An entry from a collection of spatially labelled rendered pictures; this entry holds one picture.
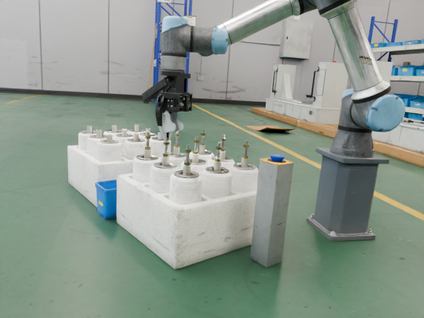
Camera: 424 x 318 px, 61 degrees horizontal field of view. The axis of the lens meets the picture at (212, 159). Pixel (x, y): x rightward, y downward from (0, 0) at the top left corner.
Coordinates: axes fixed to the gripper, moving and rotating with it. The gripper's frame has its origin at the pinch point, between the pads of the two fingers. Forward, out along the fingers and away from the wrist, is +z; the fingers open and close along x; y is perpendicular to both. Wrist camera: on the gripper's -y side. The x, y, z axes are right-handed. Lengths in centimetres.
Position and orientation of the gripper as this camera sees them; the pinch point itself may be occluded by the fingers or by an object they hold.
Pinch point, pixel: (164, 136)
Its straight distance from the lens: 115.0
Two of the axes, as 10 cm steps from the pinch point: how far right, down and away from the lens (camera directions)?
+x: 4.8, -1.6, 8.6
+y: 8.7, 1.6, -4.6
